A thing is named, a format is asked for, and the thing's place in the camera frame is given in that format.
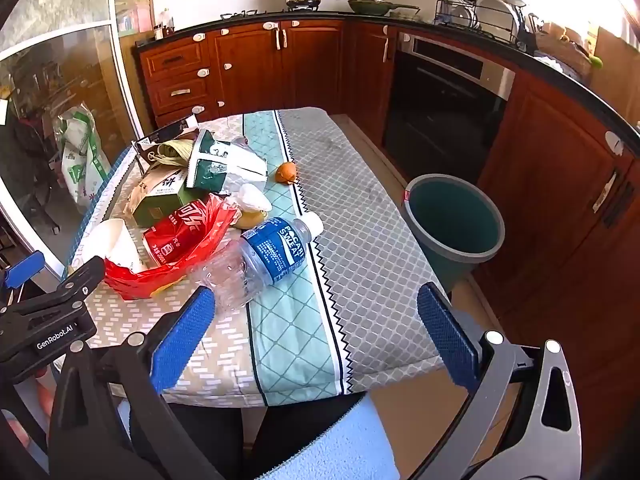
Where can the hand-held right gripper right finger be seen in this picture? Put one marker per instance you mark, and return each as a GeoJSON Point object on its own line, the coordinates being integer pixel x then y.
{"type": "Point", "coordinates": [445, 335]}

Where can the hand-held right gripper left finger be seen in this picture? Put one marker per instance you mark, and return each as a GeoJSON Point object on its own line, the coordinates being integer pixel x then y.
{"type": "Point", "coordinates": [182, 340]}

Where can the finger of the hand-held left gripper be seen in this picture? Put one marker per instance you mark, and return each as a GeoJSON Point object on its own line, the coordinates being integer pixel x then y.
{"type": "Point", "coordinates": [75, 280]}
{"type": "Point", "coordinates": [24, 266]}

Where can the red plastic bag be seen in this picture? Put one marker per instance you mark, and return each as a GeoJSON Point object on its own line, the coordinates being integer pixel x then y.
{"type": "Point", "coordinates": [130, 280]}

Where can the grey bin with teal inside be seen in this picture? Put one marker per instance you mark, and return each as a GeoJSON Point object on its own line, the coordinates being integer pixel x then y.
{"type": "Point", "coordinates": [475, 255]}

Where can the red soda can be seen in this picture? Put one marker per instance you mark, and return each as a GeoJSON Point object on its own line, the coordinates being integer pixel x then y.
{"type": "Point", "coordinates": [172, 232]}

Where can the clear bottle with blue label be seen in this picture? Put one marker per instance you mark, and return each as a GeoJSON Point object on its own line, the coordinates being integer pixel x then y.
{"type": "Point", "coordinates": [275, 252]}

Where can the dark cloth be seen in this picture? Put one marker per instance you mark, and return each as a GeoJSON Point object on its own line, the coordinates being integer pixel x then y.
{"type": "Point", "coordinates": [210, 440]}

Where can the green and tan box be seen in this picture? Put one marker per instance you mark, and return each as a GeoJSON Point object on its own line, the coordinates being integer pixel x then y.
{"type": "Point", "coordinates": [160, 207]}

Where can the green and white plastic bag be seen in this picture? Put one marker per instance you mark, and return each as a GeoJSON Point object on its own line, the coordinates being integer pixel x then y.
{"type": "Point", "coordinates": [80, 160]}

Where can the yellow fruit piece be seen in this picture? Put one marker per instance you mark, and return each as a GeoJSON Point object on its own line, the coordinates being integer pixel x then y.
{"type": "Point", "coordinates": [247, 220]}

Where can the light blue fleece cloth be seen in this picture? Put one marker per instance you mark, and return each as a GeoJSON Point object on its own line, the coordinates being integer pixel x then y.
{"type": "Point", "coordinates": [340, 450]}

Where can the patterned quilted table cover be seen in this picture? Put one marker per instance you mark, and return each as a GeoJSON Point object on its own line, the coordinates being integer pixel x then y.
{"type": "Point", "coordinates": [350, 210]}

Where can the white crumpled tissue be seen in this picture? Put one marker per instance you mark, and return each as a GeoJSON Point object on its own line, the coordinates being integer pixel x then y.
{"type": "Point", "coordinates": [252, 197]}

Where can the orange fruit peel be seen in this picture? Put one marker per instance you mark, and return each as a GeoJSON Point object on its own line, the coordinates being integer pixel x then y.
{"type": "Point", "coordinates": [286, 172]}

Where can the red wooden base cabinet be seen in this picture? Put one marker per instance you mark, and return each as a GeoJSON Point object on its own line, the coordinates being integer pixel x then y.
{"type": "Point", "coordinates": [250, 70]}
{"type": "Point", "coordinates": [550, 160]}

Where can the black built-in oven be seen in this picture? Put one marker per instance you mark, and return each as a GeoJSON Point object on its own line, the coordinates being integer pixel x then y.
{"type": "Point", "coordinates": [440, 110]}

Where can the white child safety lock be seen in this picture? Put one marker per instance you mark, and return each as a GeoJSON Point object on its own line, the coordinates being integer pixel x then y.
{"type": "Point", "coordinates": [614, 142]}

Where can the condiment bottle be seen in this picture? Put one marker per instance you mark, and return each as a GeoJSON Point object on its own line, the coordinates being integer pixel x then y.
{"type": "Point", "coordinates": [166, 22]}

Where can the woven basket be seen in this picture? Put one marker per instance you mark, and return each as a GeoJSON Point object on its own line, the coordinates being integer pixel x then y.
{"type": "Point", "coordinates": [565, 52]}

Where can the gas hob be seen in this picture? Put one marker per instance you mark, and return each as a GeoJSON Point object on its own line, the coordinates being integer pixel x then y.
{"type": "Point", "coordinates": [250, 13]}

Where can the white plate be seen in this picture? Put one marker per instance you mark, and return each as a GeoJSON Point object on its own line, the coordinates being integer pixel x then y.
{"type": "Point", "coordinates": [497, 17]}

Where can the green frying pan with lid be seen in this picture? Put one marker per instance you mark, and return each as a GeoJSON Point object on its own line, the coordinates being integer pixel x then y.
{"type": "Point", "coordinates": [372, 6]}

